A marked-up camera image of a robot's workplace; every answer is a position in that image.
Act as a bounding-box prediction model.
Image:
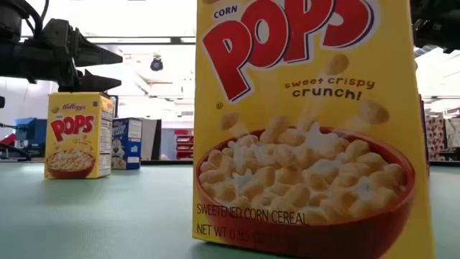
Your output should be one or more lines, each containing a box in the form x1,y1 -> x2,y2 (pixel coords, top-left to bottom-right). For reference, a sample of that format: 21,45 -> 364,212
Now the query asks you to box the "blue partition screen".
13,117 -> 48,148

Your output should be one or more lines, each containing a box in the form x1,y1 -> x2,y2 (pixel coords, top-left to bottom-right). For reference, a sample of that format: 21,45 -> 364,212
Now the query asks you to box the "yellow Corn Pops cereal box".
191,0 -> 438,259
43,91 -> 115,180

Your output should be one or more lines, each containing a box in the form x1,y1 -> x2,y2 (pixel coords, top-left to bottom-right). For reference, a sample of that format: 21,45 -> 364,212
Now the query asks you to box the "black round ceiling camera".
149,54 -> 165,73

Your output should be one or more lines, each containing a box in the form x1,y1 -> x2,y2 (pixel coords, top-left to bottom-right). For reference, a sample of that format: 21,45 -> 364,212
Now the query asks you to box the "black curved cable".
0,142 -> 32,161

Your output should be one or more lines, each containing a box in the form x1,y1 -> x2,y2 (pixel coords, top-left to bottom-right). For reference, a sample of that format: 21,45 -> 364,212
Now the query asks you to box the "white panel with black edge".
139,117 -> 163,161

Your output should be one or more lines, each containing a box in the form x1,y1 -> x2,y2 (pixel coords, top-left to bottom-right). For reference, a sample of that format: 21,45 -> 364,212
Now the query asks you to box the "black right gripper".
412,17 -> 460,55

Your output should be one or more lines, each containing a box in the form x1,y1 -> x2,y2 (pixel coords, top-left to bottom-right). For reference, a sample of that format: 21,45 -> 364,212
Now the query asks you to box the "blue Frosted Flakes cereal box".
110,117 -> 144,171

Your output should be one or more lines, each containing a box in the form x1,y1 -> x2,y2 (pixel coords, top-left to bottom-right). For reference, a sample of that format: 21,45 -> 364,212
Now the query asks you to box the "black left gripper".
34,18 -> 124,93

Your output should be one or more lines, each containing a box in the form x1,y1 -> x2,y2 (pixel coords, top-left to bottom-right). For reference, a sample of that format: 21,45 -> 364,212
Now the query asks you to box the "red storage rack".
174,128 -> 195,160

